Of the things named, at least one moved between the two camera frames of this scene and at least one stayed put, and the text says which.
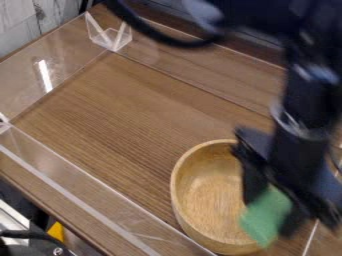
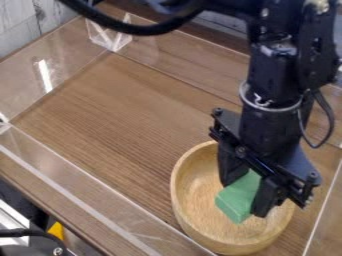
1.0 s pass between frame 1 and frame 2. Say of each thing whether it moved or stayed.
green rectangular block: moved
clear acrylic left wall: stayed
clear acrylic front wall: stayed
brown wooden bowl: stayed
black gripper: moved
